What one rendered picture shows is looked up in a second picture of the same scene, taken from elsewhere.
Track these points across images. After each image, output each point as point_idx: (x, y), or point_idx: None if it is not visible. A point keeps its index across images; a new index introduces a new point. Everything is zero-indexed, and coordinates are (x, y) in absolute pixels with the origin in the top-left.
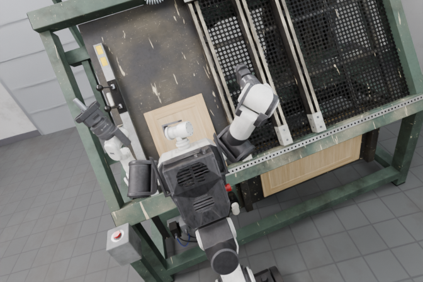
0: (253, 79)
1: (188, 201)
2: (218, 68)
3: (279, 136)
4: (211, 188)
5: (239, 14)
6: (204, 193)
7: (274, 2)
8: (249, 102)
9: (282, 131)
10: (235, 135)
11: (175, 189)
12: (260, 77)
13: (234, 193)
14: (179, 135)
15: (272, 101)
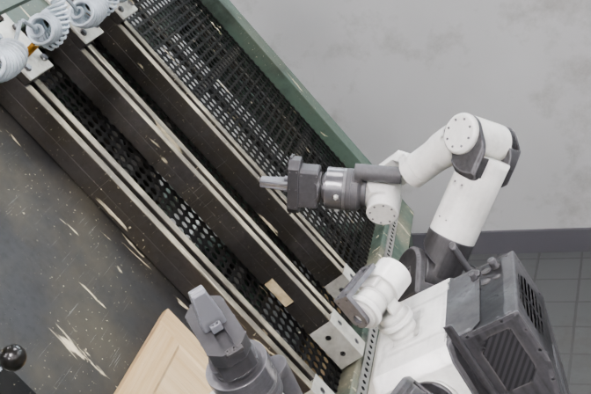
0: (349, 168)
1: (556, 370)
2: (172, 225)
3: (339, 343)
4: (549, 327)
5: (121, 101)
6: (551, 343)
7: (150, 70)
8: (490, 139)
9: (340, 325)
10: (469, 237)
11: (543, 344)
12: (238, 225)
13: None
14: (397, 290)
15: (507, 127)
